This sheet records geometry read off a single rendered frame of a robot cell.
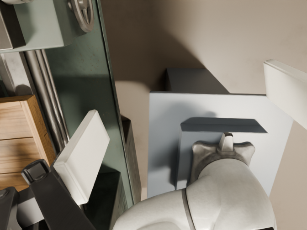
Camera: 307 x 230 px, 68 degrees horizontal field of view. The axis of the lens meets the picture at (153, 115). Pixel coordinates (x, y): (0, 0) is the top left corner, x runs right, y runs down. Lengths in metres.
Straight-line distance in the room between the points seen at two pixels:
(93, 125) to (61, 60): 0.74
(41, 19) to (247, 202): 0.54
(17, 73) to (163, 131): 0.41
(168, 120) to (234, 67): 0.87
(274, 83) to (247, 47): 1.32
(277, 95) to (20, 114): 0.54
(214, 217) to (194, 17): 1.09
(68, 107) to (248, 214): 0.72
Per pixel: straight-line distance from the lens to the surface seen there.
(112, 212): 0.90
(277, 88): 0.17
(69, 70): 0.90
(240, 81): 1.52
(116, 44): 1.39
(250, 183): 0.59
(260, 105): 0.74
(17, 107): 0.61
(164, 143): 0.73
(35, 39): 0.49
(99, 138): 0.17
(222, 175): 0.60
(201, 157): 0.68
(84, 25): 0.64
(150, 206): 0.60
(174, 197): 0.59
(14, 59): 0.60
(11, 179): 0.73
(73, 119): 0.97
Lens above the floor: 1.36
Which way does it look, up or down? 65 degrees down
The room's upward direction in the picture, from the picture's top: 179 degrees clockwise
